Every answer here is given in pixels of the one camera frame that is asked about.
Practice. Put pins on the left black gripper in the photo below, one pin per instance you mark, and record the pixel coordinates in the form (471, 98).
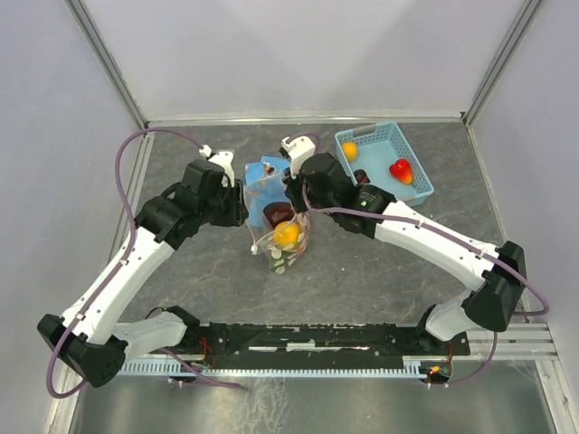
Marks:
(238, 212)

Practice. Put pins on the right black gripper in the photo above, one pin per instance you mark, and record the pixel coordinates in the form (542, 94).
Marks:
(290, 192)

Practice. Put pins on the clear dotted zip bag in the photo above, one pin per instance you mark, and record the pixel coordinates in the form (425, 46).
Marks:
(263, 243)

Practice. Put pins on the yellow round fruit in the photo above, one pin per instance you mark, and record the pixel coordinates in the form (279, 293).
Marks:
(286, 234)

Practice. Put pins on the green orange mango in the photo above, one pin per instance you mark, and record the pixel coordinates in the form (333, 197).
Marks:
(278, 264)

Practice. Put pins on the small dark plum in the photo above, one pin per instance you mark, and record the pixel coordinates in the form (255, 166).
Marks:
(361, 176)

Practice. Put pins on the small yellow lemon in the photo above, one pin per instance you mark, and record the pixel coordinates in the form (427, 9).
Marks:
(350, 151)

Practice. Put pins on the red yellow pear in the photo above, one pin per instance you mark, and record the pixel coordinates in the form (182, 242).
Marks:
(401, 170)

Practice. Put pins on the dark red apple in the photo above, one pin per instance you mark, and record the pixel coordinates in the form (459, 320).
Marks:
(277, 212)

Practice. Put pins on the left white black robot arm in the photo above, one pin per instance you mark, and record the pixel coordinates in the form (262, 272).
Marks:
(88, 336)

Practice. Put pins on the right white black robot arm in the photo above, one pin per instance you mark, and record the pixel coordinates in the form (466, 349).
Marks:
(493, 276)

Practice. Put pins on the blue patterned cloth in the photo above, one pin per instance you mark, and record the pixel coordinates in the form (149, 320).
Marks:
(263, 185)

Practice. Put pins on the light blue plastic basket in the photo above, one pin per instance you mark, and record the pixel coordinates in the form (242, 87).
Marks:
(379, 146)

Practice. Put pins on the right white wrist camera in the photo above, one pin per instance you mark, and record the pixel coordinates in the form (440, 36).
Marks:
(298, 149)

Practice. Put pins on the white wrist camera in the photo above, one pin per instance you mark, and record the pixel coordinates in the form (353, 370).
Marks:
(223, 158)
(298, 149)

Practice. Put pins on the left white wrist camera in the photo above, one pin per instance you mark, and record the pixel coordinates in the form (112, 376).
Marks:
(223, 158)

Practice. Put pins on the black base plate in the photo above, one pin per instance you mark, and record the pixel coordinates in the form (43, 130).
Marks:
(315, 346)

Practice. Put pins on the light blue cable duct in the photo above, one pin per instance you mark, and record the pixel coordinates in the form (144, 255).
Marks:
(164, 365)

